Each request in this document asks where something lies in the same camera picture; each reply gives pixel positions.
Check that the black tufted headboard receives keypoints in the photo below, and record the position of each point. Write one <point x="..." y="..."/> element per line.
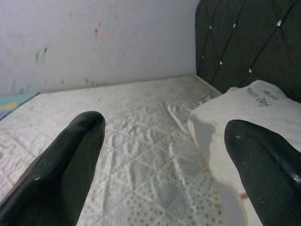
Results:
<point x="247" y="35"/>

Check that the grey quilted mattress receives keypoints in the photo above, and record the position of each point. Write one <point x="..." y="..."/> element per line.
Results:
<point x="141" y="141"/>

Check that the teal blanket with colourful patches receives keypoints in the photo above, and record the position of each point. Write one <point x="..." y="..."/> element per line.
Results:
<point x="14" y="103"/>

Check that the white pillow with tree print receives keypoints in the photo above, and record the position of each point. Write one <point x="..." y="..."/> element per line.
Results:
<point x="247" y="106"/>

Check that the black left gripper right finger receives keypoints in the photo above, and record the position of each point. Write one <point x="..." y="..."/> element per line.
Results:
<point x="270" y="179"/>

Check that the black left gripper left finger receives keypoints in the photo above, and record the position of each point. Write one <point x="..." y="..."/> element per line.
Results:
<point x="54" y="176"/>

